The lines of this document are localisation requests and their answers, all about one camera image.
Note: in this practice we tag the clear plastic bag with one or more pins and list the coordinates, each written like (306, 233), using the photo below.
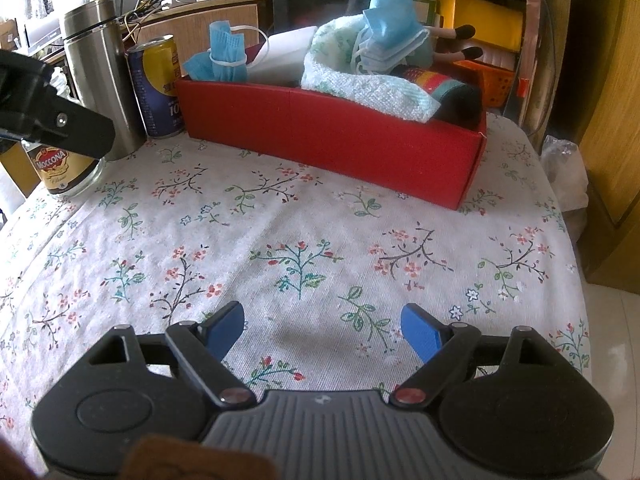
(565, 170)

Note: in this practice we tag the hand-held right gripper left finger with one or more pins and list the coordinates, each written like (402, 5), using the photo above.
(225, 330)

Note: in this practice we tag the blue face mask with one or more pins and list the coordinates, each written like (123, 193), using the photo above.
(225, 55)
(395, 52)
(392, 7)

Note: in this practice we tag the wooden television stand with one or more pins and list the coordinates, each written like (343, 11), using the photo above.
(210, 20)

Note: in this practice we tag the blue and yellow drink can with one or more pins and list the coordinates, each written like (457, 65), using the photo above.
(155, 90)

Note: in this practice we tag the light green towel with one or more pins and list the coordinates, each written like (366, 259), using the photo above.
(360, 92)

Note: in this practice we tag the white cloth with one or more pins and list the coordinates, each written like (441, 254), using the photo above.
(285, 55)

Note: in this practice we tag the dark striped sock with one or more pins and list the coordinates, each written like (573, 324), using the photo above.
(460, 105)

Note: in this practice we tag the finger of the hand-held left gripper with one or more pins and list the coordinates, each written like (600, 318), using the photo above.
(80, 132)

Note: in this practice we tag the orange plastic basket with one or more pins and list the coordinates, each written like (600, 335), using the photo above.
(492, 85)

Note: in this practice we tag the red cardboard box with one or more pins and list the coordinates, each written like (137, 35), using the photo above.
(325, 130)

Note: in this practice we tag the glass coffee jar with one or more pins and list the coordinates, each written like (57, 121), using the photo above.
(55, 175)

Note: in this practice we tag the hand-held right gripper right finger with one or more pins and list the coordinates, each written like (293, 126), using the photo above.
(422, 332)

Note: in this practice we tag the stainless steel thermos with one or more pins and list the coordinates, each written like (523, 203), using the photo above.
(95, 60)

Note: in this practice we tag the wooden cabinet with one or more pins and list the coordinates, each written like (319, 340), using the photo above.
(610, 110)

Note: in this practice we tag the floral tablecloth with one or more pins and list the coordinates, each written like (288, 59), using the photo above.
(300, 210)

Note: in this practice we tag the yellow box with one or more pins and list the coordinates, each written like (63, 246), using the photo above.
(480, 20)

